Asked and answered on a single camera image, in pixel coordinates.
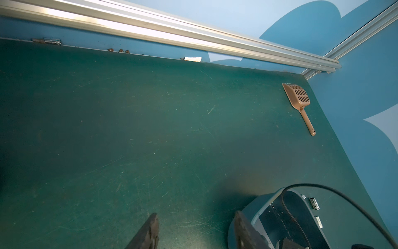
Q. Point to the brown slotted scoop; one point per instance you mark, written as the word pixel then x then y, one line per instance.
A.
pixel 299 99

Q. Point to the translucent blue storage box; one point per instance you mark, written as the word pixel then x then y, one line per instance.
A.
pixel 286 222

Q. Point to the aluminium back rail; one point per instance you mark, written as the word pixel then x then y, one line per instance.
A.
pixel 125 19

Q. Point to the short chrome socket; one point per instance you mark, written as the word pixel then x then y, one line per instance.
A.
pixel 318 220

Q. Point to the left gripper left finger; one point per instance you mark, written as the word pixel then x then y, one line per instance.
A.
pixel 148 235

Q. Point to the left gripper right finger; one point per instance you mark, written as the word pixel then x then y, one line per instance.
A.
pixel 246 235

